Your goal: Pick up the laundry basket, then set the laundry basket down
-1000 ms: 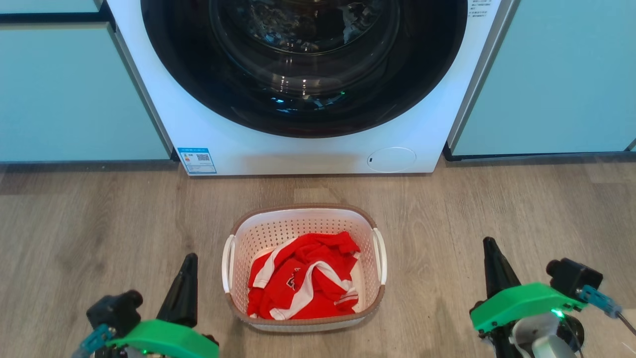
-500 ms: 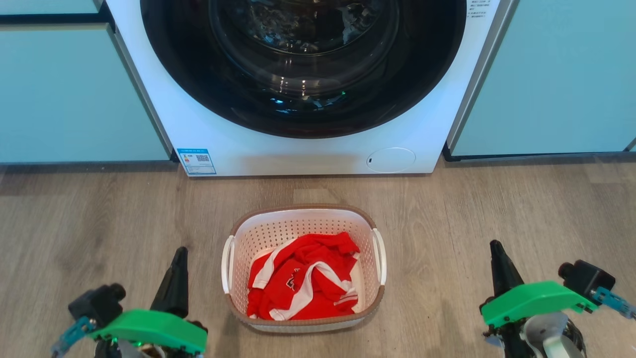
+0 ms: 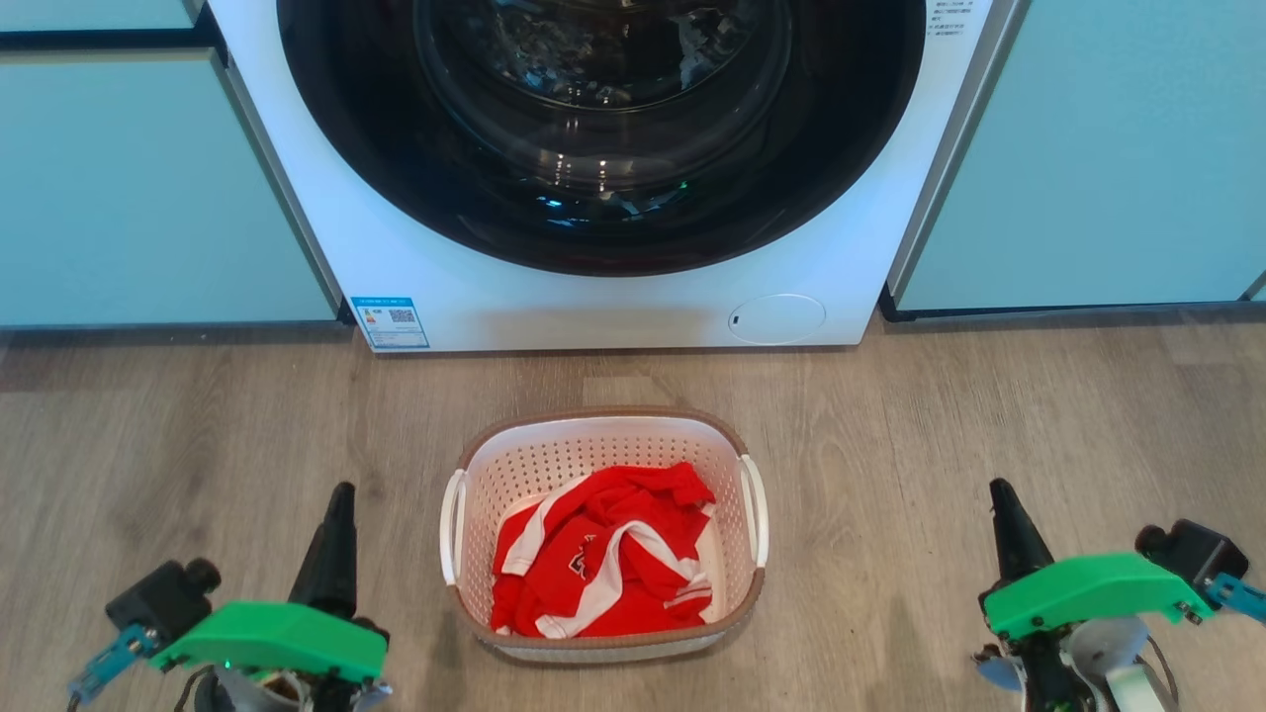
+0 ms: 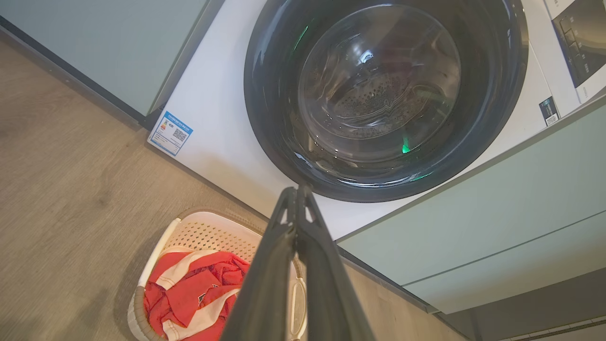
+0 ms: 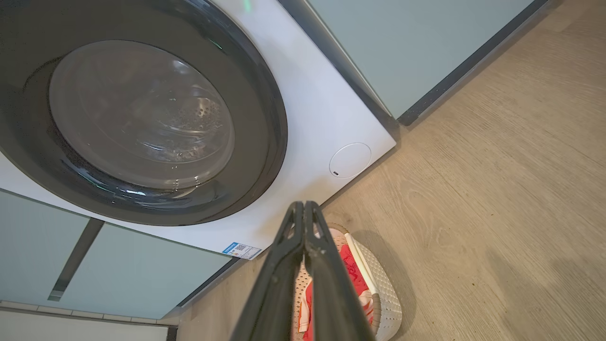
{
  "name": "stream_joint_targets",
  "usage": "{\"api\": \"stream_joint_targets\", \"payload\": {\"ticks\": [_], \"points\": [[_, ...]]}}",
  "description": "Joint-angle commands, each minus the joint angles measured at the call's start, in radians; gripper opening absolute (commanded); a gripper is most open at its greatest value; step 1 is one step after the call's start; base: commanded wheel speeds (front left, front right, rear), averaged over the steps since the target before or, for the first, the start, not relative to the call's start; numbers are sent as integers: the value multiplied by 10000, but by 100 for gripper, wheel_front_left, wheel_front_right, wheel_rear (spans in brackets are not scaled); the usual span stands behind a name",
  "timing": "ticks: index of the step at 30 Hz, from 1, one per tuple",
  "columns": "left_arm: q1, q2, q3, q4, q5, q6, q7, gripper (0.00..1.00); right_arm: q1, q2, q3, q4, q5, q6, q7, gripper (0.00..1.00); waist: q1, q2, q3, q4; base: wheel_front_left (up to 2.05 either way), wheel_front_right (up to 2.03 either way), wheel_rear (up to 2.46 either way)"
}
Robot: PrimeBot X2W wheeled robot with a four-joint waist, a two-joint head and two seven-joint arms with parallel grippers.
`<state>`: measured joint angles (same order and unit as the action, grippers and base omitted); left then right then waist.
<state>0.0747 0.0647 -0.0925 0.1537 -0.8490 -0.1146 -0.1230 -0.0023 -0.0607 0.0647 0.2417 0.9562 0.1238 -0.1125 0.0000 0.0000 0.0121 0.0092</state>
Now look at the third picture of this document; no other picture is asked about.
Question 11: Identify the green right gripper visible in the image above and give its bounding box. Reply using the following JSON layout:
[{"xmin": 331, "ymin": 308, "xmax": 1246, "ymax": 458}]
[{"xmin": 980, "ymin": 478, "xmax": 1214, "ymax": 640}]

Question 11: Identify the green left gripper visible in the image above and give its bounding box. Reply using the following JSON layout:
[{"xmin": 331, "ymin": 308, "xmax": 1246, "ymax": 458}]
[{"xmin": 152, "ymin": 482, "xmax": 390, "ymax": 684}]

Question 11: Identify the white perforated laundry basket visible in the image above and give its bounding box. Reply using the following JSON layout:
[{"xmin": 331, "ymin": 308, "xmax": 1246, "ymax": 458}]
[{"xmin": 438, "ymin": 404, "xmax": 770, "ymax": 665}]

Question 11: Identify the blue energy label sticker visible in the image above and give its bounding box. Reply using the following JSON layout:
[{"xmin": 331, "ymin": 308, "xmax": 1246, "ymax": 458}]
[{"xmin": 350, "ymin": 295, "xmax": 432, "ymax": 352}]

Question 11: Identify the red and white jersey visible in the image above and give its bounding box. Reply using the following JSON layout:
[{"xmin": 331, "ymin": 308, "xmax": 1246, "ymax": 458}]
[{"xmin": 489, "ymin": 461, "xmax": 718, "ymax": 640}]

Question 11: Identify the round white filter cover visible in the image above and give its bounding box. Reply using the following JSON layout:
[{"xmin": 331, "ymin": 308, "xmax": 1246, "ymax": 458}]
[{"xmin": 727, "ymin": 293, "xmax": 828, "ymax": 347}]

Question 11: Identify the white front-load washing machine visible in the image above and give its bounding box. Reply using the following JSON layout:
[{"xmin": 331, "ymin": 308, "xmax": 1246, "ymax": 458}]
[{"xmin": 206, "ymin": 0, "xmax": 1031, "ymax": 355}]

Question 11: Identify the wide pale teal cabinet door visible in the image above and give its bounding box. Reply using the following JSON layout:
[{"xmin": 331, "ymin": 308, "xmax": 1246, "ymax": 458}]
[{"xmin": 888, "ymin": 0, "xmax": 1266, "ymax": 314}]

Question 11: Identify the large pale teal cabinet door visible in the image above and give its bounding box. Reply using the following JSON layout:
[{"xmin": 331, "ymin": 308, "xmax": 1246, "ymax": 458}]
[{"xmin": 0, "ymin": 49, "xmax": 344, "ymax": 329}]

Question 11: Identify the black round washer door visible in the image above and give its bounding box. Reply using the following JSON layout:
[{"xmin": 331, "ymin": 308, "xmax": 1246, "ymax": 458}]
[{"xmin": 276, "ymin": 0, "xmax": 929, "ymax": 279}]

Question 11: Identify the small printed text sticker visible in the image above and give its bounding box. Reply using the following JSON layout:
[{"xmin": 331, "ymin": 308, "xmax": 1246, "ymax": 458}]
[{"xmin": 926, "ymin": 0, "xmax": 976, "ymax": 40}]

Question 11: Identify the small pale teal cabinet panel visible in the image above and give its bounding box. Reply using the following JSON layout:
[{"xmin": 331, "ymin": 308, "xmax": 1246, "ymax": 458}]
[{"xmin": 0, "ymin": 0, "xmax": 206, "ymax": 32}]

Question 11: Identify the blue right camera connector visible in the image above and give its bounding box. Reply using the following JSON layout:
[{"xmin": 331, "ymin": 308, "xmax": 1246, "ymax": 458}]
[{"xmin": 1204, "ymin": 572, "xmax": 1266, "ymax": 626}]

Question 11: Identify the blue camera connector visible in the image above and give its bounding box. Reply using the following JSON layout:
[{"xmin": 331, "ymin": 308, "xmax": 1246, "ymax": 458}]
[
  {"xmin": 1204, "ymin": 572, "xmax": 1266, "ymax": 626},
  {"xmin": 66, "ymin": 623, "xmax": 161, "ymax": 705}
]

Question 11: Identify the blue left camera connector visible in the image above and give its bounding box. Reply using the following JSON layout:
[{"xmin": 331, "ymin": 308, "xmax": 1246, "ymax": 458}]
[{"xmin": 66, "ymin": 623, "xmax": 161, "ymax": 705}]

